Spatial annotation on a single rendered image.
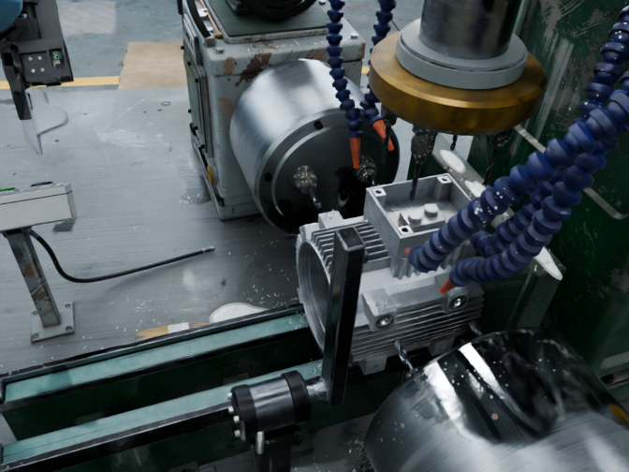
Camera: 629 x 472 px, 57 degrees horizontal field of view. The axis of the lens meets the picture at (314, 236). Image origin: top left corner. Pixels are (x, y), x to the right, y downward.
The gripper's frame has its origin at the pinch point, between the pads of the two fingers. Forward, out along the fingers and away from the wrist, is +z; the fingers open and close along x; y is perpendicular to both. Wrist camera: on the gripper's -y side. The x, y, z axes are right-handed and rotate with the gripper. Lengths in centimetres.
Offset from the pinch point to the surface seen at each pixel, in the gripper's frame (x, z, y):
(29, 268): 3.8, 17.8, -4.9
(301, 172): -7.2, 9.7, 36.9
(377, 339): -29, 30, 37
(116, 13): 342, -91, 25
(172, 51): 250, -48, 48
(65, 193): -3.5, 7.2, 3.3
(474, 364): -48, 26, 39
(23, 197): -3.5, 6.7, -2.2
